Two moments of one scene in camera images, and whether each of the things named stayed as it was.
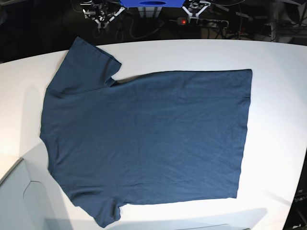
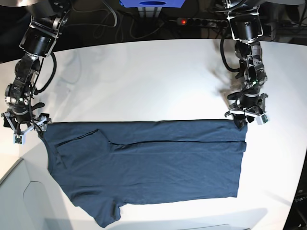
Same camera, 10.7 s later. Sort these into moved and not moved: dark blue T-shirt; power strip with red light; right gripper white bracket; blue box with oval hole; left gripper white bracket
Moved: right gripper white bracket; dark blue T-shirt; left gripper white bracket
Not moved: blue box with oval hole; power strip with red light
